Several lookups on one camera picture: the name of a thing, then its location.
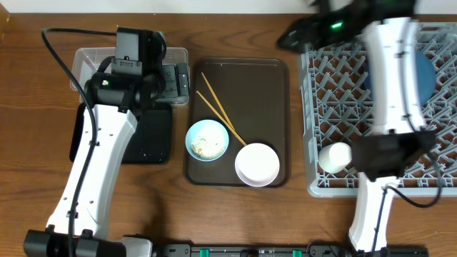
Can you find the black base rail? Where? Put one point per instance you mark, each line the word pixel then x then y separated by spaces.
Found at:
pixel 314 249

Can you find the light blue rice bowl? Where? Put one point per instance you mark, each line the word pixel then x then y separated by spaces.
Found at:
pixel 207 140

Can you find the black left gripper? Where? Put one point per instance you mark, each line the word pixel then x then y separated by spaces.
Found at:
pixel 170 74

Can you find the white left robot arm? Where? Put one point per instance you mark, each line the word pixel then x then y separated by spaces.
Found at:
pixel 79 225

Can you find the short wooden chopstick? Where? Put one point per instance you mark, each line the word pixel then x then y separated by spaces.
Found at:
pixel 217 101

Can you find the white bowl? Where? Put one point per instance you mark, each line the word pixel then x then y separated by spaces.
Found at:
pixel 257 164

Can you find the white cup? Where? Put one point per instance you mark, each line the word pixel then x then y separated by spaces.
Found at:
pixel 335 157

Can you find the blue plate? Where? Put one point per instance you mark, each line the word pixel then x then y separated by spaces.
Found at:
pixel 425 78

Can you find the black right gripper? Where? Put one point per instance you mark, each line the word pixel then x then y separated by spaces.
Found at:
pixel 298 34

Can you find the clear plastic bin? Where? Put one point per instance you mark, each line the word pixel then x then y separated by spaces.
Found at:
pixel 87 61

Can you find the long wooden chopstick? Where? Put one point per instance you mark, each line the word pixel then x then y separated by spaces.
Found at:
pixel 225 122

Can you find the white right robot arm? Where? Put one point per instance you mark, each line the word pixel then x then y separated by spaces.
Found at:
pixel 399 136

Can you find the dark brown serving tray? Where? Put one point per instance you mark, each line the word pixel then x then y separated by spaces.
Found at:
pixel 255 95

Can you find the grey dishwasher rack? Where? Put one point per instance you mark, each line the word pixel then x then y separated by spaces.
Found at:
pixel 338 107

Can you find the black plastic tray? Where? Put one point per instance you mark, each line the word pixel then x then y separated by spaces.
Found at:
pixel 121 137

